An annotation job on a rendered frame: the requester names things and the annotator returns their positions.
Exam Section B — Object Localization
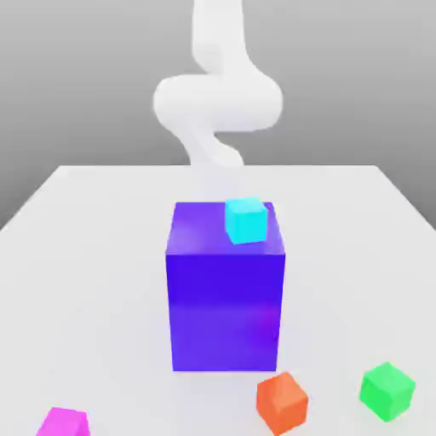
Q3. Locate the small green cube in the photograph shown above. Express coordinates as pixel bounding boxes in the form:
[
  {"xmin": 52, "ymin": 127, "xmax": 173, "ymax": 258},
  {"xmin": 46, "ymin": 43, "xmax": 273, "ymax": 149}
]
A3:
[{"xmin": 359, "ymin": 361, "xmax": 417, "ymax": 423}]

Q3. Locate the small cyan cube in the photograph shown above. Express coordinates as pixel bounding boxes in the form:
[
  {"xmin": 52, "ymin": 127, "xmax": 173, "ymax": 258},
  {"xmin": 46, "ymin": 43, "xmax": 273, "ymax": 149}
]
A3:
[{"xmin": 224, "ymin": 197, "xmax": 269, "ymax": 245}]

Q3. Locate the small orange cube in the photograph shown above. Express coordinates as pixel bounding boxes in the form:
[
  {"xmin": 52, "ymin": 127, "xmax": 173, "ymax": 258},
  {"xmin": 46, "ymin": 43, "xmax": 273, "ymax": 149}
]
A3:
[{"xmin": 255, "ymin": 371, "xmax": 310, "ymax": 436}]

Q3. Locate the small magenta cube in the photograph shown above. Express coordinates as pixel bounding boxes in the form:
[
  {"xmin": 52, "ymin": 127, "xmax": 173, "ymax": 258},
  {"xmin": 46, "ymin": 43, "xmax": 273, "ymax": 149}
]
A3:
[{"xmin": 35, "ymin": 406, "xmax": 91, "ymax": 436}]

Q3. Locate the large purple box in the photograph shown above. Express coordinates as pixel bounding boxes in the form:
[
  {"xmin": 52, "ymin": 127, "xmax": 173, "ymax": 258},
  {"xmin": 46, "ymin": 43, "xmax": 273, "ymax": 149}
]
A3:
[{"xmin": 164, "ymin": 201, "xmax": 286, "ymax": 373}]

